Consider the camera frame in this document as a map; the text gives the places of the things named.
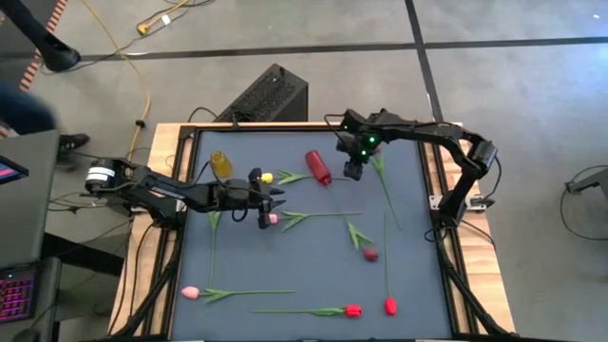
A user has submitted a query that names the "yellow ribbed glass vase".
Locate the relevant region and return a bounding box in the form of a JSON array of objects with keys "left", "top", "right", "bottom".
[{"left": 209, "top": 150, "right": 234, "bottom": 180}]

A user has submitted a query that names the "yellow extension plug cable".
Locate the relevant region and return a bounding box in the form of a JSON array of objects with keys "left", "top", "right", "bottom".
[{"left": 136, "top": 0, "right": 191, "bottom": 37}]

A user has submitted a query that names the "red ribbed glass vase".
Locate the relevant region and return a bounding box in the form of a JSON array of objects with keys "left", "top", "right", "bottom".
[{"left": 305, "top": 149, "right": 333, "bottom": 186}]

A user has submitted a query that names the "yellow artificial tulip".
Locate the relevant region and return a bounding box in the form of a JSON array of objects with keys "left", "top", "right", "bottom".
[
  {"left": 260, "top": 169, "right": 352, "bottom": 186},
  {"left": 206, "top": 210, "right": 223, "bottom": 289}
]

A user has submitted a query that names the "grey metal stand foot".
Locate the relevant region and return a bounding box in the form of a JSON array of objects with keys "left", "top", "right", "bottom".
[{"left": 564, "top": 168, "right": 608, "bottom": 196}]

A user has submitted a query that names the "black computer tower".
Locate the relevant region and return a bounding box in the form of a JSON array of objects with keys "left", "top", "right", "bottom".
[{"left": 213, "top": 63, "right": 310, "bottom": 124}]

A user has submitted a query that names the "person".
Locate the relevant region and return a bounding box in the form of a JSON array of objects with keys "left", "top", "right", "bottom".
[{"left": 0, "top": 80, "right": 91, "bottom": 158}]

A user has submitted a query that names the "bright red artificial tulip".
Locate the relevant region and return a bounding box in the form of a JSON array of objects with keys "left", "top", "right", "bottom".
[
  {"left": 250, "top": 303, "right": 364, "bottom": 319},
  {"left": 382, "top": 211, "right": 398, "bottom": 317}
]

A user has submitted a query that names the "black desk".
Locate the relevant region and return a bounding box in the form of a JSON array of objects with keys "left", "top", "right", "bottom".
[{"left": 0, "top": 128, "right": 62, "bottom": 270}]

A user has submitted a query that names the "black aluminium table frame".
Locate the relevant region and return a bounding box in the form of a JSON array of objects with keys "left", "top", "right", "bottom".
[{"left": 102, "top": 122, "right": 523, "bottom": 342}]

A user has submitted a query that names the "pink artificial tulip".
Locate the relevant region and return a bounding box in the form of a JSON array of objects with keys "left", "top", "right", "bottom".
[{"left": 268, "top": 210, "right": 363, "bottom": 233}]

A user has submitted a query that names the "purple backlit keyboard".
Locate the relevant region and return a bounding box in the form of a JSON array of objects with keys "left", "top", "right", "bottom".
[{"left": 0, "top": 270, "right": 37, "bottom": 324}]

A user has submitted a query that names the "monitor with pink screen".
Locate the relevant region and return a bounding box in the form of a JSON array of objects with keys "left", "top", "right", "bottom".
[{"left": 0, "top": 154, "right": 29, "bottom": 186}]

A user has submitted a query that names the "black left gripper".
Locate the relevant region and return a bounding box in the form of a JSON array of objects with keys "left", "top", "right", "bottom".
[{"left": 208, "top": 166, "right": 288, "bottom": 231}]

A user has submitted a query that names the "green stem foreground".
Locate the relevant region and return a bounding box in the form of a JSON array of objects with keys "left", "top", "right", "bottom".
[{"left": 180, "top": 285, "right": 297, "bottom": 306}]

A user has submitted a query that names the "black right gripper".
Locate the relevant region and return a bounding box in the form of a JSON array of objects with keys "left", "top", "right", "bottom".
[{"left": 335, "top": 134, "right": 371, "bottom": 181}]

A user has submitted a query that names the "dark red artificial tulip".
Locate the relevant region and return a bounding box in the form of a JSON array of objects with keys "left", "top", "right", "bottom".
[
  {"left": 326, "top": 184, "right": 380, "bottom": 264},
  {"left": 369, "top": 145, "right": 403, "bottom": 231}
]

